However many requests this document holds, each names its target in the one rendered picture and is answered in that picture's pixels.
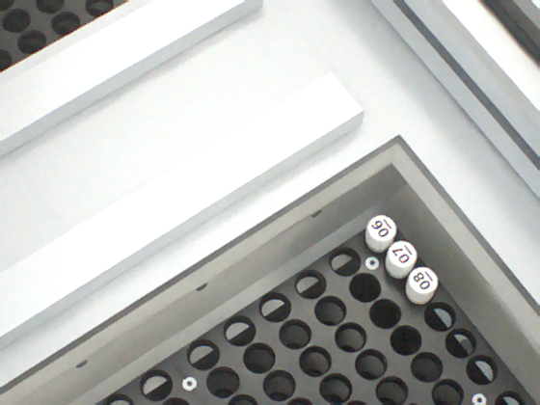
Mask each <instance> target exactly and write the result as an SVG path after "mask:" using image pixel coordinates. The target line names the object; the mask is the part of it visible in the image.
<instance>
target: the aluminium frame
mask: <svg viewBox="0 0 540 405"><path fill-rule="evenodd" d="M370 1H371V2H372V4H373V5H374V6H375V7H376V8H377V9H378V11H379V12H380V13H381V14H382V15H383V17H384V18H385V19H386V20H387V21H388V22H389V24H390V25H391V26H392V27H393V28H394V30H395V31H396V32H397V33H398V34H399V35H400V37H401V38H403V39H404V40H405V41H406V42H407V43H408V44H409V45H410V46H411V47H412V49H413V50H414V51H415V52H416V53H417V54H418V56H419V57H420V58H421V59H422V61H423V62H424V63H425V64H426V65H427V66H428V68H429V69H430V70H431V71H432V72H433V73H434V75H435V76H436V77H437V78H438V79H439V80H440V82H441V83H442V84H443V86H444V87H445V89H446V90H447V91H449V92H450V93H451V95H452V96H453V97H454V98H455V99H456V100H457V102H458V103H459V104H460V105H461V106H462V107H463V109H464V110H465V111H466V112H467V113H468V115H469V116H470V117H471V118H472V119H473V121H474V122H475V123H476V124H477V125H478V126H479V128H480V129H481V130H482V131H483V132H484V133H485V136H486V137H487V138H488V139H489V140H490V142H491V143H492V144H493V145H494V146H495V147H496V149H497V150H498V151H499V152H500V153H501V155H502V156H503V157H505V158H506V159H507V160H508V162H509V163H510V164H511V165H512V166H513V168H514V169H515V170H516V171H517V172H518V173H519V175H520V176H521V177H522V178H523V179H524V180H525V182H526V184H527V185H528V186H529V187H530V189H531V190H532V191H533V192H534V193H535V195H536V196H537V197H538V198H539V199H540V39H539V38H538V37H537V36H536V34H535V33H534V32H533V31H532V30H531V29H530V28H529V27H528V26H527V24H526V23H525V22H524V21H523V20H522V19H521V18H520V16H519V15H518V14H517V13H515V12H514V11H513V10H512V9H511V7H510V5H509V4H508V3H507V2H506V1H505V0H370Z"/></svg>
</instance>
